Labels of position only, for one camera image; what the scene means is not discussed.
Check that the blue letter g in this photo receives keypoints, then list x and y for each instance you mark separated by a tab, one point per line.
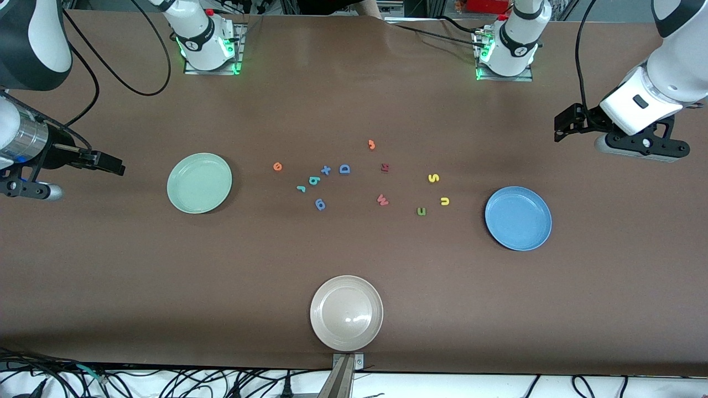
320	205

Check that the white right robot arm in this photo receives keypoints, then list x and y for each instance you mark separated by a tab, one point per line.
33	44

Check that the red box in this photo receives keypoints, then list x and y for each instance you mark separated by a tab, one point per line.
487	5

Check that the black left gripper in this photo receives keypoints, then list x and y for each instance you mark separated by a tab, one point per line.
588	118

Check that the pale green plate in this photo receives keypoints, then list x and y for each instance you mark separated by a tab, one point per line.
199	183

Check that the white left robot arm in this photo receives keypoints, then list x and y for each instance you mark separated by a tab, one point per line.
669	72

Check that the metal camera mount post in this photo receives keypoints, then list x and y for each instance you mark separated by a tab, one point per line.
343	376

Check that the person in dark clothing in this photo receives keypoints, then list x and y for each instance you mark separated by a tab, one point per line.
343	5

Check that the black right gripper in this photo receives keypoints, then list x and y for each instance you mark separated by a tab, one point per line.
57	155

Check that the blue plate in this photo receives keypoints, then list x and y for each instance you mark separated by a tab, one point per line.
518	218

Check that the beige plate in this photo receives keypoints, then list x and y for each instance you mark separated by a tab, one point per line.
346	313

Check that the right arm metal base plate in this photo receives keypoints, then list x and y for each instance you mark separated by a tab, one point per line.
239	33

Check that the pink letter w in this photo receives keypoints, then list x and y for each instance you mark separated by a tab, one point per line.
382	200

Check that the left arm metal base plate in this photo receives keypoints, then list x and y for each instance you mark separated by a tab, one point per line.
525	77

